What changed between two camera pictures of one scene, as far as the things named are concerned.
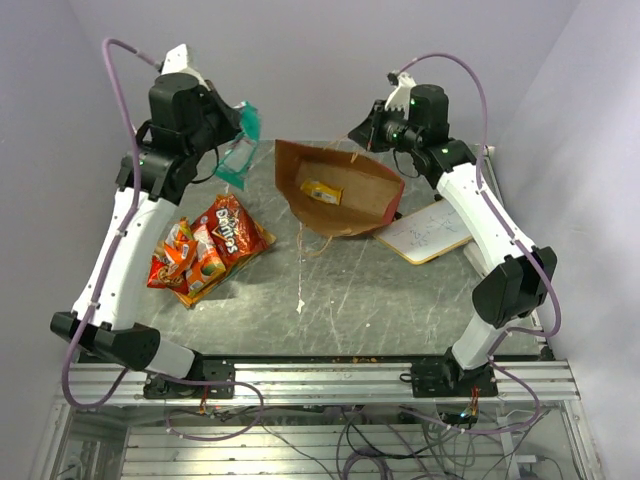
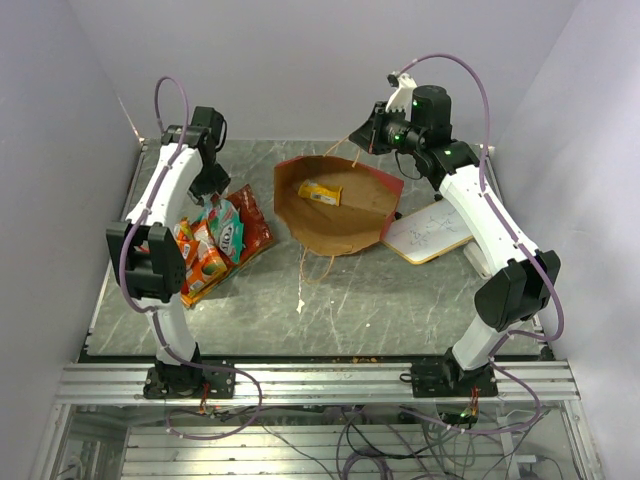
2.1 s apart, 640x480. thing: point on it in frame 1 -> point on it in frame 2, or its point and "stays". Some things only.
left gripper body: [218, 124] -> [211, 179]
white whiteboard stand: [471, 251] stays
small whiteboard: [422, 235] stays
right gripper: [368, 134] stays
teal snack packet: [236, 164] -> [226, 225]
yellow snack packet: [323, 192] stays
